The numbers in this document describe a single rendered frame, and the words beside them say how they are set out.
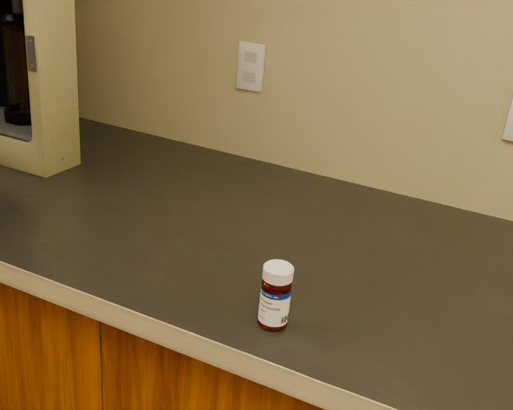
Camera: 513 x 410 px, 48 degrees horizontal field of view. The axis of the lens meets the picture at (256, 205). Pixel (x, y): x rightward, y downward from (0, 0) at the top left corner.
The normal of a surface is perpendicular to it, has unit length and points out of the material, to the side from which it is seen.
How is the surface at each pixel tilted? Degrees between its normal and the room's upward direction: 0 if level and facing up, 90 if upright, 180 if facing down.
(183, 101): 90
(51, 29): 90
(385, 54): 90
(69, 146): 90
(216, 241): 0
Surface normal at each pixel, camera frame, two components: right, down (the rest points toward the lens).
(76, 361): -0.43, 0.33
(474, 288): 0.08, -0.91
